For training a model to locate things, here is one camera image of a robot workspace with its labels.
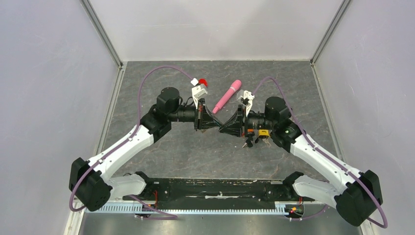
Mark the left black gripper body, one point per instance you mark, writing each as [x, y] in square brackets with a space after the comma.
[199, 118]

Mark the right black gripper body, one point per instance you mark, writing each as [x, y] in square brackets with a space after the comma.
[242, 127]

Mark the black-head key bunch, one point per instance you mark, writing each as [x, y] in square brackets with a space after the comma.
[248, 142]

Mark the yellow black padlock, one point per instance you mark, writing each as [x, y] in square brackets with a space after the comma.
[263, 135]

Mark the orange black padlock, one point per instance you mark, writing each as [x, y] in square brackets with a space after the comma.
[250, 133]

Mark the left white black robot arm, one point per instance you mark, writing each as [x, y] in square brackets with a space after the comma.
[92, 181]

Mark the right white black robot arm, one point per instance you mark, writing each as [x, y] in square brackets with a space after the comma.
[356, 195]

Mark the red plastic cap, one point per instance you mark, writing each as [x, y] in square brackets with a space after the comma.
[203, 81]

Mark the pink cylindrical wand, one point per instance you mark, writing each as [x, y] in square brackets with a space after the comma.
[235, 86]

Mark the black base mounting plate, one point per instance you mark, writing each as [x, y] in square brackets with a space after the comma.
[169, 189]

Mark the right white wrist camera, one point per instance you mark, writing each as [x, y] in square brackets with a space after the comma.
[246, 99]

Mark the white slotted cable duct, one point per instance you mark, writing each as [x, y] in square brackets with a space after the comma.
[138, 208]

